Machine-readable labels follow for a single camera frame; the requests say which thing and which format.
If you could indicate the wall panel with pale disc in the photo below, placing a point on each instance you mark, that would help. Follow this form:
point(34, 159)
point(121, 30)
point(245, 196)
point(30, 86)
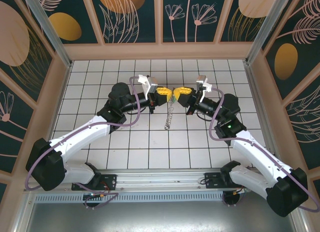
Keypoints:
point(232, 29)

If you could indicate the side panel with large pale disc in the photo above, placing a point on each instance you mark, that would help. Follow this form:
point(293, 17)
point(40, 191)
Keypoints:
point(15, 41)

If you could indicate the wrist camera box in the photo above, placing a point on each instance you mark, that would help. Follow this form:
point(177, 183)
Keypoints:
point(151, 83)
point(201, 81)

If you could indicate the grey metal sheet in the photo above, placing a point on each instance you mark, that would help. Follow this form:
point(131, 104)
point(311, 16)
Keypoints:
point(160, 217)

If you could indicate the aluminium frame post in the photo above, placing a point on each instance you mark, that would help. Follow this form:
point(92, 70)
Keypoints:
point(265, 24)
point(50, 31)

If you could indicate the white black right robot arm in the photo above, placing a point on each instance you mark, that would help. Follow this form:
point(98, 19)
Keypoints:
point(260, 154)

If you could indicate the side panel with single flower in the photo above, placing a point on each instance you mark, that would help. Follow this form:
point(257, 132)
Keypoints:
point(12, 131)

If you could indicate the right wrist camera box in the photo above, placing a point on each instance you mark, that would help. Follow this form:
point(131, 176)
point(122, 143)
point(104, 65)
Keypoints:
point(201, 81)

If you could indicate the wall panel with leaf outlines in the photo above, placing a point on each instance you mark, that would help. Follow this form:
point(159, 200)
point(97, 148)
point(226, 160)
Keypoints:
point(150, 21)

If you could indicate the side panel with feather leaf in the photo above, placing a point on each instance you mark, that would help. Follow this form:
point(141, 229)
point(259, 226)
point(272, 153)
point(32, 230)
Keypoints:
point(305, 121)

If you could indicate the wall panel with flower outlines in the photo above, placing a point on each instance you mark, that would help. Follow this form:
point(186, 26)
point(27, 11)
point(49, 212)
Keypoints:
point(185, 31)

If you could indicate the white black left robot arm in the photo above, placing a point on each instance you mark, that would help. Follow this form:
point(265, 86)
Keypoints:
point(80, 134)

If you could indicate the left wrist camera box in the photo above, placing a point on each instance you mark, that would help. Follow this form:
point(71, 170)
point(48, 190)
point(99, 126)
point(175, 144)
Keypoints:
point(151, 83)

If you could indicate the wall panel with yellow oval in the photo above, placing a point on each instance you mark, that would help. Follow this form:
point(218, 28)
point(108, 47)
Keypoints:
point(85, 16)

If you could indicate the aluminium side rail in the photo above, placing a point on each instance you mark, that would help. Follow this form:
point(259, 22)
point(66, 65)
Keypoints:
point(255, 86)

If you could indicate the green plastic key tag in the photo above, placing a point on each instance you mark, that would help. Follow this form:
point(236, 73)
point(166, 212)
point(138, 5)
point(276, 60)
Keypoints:
point(172, 99)

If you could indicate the side panel with amber oval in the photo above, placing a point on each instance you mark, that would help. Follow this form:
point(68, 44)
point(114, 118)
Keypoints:
point(300, 54)

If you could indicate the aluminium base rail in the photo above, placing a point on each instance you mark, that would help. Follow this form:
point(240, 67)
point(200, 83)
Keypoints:
point(160, 178)

